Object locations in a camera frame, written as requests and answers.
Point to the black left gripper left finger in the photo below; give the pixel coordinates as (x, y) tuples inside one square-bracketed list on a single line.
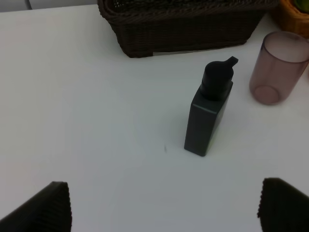
[(47, 211)]

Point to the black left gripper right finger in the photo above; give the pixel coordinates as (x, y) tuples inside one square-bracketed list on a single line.
[(282, 207)]

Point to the black soap pump bottle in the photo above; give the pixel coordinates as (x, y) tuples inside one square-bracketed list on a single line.
[(208, 105)]

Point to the translucent purple plastic cup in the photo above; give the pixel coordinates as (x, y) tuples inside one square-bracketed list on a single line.
[(282, 59)]

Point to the green mango fruit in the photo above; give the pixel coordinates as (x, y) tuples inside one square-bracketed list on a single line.
[(302, 5)]

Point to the light orange wicker basket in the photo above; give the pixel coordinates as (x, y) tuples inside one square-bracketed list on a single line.
[(290, 19)]

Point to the dark brown wicker basket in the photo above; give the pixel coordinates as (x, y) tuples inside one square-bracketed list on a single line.
[(145, 27)]

